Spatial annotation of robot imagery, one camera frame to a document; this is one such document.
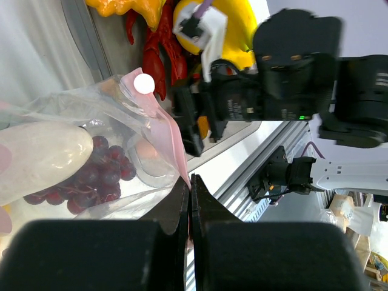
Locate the red crayfish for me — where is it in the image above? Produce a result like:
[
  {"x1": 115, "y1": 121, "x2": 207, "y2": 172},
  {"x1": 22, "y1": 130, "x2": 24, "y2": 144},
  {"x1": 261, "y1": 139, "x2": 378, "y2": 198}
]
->
[{"x1": 125, "y1": 1, "x2": 187, "y2": 101}]

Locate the yellow lemon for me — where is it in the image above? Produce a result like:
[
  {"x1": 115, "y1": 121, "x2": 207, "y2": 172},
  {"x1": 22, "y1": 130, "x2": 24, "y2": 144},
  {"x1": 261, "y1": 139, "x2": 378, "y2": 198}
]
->
[{"x1": 173, "y1": 1, "x2": 206, "y2": 55}]

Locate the clear plastic food container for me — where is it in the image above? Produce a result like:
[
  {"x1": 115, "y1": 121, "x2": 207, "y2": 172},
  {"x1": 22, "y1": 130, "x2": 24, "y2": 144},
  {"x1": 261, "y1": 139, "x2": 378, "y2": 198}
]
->
[{"x1": 60, "y1": 0, "x2": 267, "y2": 172}]

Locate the dark red grape bunch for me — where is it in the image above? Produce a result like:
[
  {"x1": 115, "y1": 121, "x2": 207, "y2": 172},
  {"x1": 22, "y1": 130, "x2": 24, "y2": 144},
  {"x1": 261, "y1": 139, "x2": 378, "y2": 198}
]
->
[{"x1": 23, "y1": 135, "x2": 136, "y2": 215}]

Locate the yellow banana bunch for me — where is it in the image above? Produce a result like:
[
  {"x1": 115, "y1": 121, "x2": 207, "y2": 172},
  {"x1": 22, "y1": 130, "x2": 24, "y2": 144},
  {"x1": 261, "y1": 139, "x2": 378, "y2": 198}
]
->
[{"x1": 213, "y1": 0, "x2": 258, "y2": 70}]

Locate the clear pink zip top bag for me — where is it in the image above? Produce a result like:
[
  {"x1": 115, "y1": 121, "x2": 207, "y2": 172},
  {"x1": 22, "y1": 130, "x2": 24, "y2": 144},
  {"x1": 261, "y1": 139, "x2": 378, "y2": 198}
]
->
[{"x1": 1, "y1": 69, "x2": 189, "y2": 241}]

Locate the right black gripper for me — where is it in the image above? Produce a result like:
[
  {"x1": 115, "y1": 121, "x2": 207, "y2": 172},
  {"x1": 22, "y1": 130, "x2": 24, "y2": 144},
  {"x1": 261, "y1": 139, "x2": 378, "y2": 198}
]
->
[{"x1": 172, "y1": 9, "x2": 343, "y2": 157}]

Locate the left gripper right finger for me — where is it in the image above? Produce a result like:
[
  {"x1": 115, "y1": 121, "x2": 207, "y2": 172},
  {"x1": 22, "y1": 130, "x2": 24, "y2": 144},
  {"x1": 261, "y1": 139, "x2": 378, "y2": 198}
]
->
[{"x1": 190, "y1": 175, "x2": 369, "y2": 290}]

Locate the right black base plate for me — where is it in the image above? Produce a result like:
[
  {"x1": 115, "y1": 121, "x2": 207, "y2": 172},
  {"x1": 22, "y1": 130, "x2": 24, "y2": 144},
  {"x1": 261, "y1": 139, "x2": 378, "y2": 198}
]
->
[{"x1": 247, "y1": 145, "x2": 289, "y2": 204}]

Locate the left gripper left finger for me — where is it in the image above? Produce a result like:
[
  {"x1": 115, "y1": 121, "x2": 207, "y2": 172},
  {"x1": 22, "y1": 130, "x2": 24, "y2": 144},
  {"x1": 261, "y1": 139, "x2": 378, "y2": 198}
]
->
[{"x1": 1, "y1": 179, "x2": 190, "y2": 290}]

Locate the pink egg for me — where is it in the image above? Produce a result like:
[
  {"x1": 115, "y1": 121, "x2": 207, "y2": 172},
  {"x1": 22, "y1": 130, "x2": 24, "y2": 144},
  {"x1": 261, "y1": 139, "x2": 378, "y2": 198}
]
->
[{"x1": 135, "y1": 139, "x2": 159, "y2": 159}]

